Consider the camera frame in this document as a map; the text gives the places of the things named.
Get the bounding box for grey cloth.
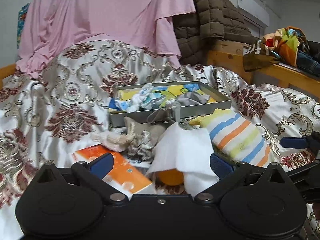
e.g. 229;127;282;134
178;91;210;106

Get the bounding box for white air conditioner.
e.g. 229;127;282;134
227;0;270;27

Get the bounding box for orange cloth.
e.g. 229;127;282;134
157;169;185;186

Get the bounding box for blue floral wall poster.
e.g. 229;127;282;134
17;3;31;49

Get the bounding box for striped towel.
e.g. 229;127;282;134
189;108;272;168

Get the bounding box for wooden bed frame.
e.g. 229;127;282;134
207;40;320;95

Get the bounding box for grey metal tray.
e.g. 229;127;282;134
109;81;232;128

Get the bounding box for brown puffer jacket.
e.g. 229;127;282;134
172;0;253;65

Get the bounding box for multicoloured patchwork cloth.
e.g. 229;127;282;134
262;26;309;67

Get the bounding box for pink bed sheet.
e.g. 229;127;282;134
15;0;197;79

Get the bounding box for white and blue diaper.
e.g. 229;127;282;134
126;84;170;112

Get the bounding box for white cloth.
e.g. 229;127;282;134
146;122;220;196

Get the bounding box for floral satin blanket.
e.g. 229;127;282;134
0;40;320;240

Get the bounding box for yellow cartoon printed cloth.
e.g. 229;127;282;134
110;85;217;110

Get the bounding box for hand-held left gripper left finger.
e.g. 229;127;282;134
32;152;127;203

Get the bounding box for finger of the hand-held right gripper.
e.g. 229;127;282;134
280;130;320;155
285;160;320;183

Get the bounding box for brown printed cloth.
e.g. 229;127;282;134
242;42;277;72

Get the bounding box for silver patterned sock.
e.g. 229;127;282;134
126;130;157;161

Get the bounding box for wooden bed rail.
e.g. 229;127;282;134
0;64;18;87

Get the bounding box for orange and white box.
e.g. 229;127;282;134
72;144;153;198

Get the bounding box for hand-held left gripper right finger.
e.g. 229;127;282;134
195;152;295;204

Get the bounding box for blue jeans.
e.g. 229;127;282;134
296;50;320;77

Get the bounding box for beige sock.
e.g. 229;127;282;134
91;130;137;153

